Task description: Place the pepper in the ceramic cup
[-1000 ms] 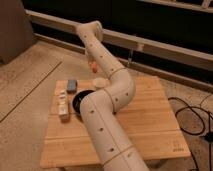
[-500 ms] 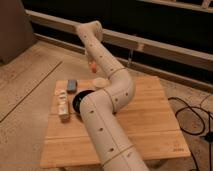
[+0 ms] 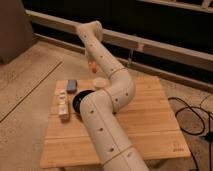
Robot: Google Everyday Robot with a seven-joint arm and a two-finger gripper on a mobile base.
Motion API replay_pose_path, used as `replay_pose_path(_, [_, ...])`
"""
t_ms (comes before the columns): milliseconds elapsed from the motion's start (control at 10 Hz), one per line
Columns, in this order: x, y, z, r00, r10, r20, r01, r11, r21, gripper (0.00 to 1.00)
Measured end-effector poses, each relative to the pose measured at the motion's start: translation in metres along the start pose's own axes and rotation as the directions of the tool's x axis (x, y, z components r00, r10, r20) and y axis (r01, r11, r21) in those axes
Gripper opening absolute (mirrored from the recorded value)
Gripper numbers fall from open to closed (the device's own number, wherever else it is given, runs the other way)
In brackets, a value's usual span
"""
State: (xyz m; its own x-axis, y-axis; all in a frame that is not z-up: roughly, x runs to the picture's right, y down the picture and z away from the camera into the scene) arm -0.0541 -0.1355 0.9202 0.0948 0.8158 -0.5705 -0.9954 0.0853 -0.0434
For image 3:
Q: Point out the brown sofa corner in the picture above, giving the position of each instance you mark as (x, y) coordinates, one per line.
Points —
(16, 33)

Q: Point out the white small carton box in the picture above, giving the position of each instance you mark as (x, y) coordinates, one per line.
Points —
(63, 109)

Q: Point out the white wooden shelf rail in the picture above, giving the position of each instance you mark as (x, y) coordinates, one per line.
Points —
(162, 50)

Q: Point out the cream ceramic cup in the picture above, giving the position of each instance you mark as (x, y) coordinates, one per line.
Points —
(100, 83)

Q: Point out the blue grey sponge block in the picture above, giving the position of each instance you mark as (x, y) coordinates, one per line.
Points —
(72, 86)

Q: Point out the wooden table board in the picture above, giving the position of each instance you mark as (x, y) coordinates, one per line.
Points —
(148, 120)

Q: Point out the orange pepper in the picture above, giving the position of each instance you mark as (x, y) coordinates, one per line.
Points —
(93, 67)

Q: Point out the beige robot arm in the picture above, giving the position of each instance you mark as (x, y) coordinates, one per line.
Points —
(112, 145)

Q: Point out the black bowl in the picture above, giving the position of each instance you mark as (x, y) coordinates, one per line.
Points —
(78, 98)

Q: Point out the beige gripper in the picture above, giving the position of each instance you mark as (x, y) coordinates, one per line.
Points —
(91, 60)

